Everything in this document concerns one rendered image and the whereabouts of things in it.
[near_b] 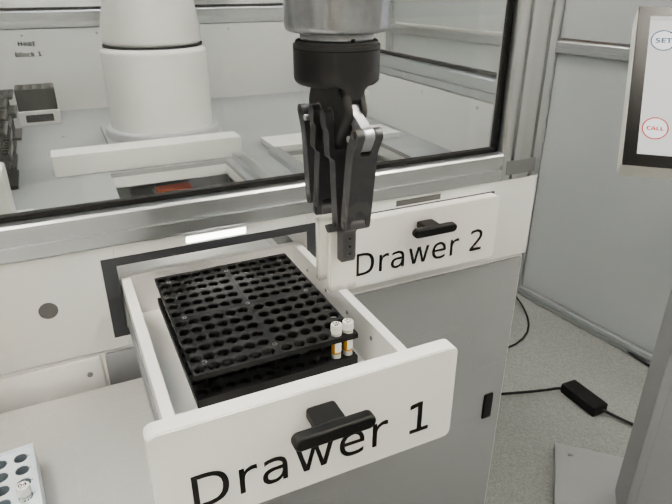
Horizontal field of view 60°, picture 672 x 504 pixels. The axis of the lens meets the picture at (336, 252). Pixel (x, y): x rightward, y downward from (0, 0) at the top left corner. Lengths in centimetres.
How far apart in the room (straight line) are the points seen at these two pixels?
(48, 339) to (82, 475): 19
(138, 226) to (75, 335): 16
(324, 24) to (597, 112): 186
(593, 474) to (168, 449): 145
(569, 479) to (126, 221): 138
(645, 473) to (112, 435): 120
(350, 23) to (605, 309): 204
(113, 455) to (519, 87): 75
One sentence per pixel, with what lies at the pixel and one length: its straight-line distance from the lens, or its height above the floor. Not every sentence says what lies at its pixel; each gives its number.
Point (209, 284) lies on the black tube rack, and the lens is 75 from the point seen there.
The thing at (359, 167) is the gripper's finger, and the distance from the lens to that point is 50.
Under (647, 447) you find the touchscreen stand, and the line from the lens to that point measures 154.
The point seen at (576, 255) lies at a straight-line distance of 243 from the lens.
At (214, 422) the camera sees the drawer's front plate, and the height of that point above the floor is 92.
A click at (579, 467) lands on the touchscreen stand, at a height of 4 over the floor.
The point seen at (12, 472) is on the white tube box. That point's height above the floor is 80.
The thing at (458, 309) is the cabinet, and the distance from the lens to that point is 105.
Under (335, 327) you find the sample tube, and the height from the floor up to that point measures 91.
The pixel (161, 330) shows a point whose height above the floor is 84.
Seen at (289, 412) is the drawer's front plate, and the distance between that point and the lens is 51.
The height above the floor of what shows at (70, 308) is 87.
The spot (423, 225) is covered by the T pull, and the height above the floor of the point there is 91.
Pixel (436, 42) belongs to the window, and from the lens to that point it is 88.
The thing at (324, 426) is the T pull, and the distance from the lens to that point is 50.
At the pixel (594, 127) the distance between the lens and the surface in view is 229.
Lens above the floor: 124
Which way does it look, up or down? 25 degrees down
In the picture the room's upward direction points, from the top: straight up
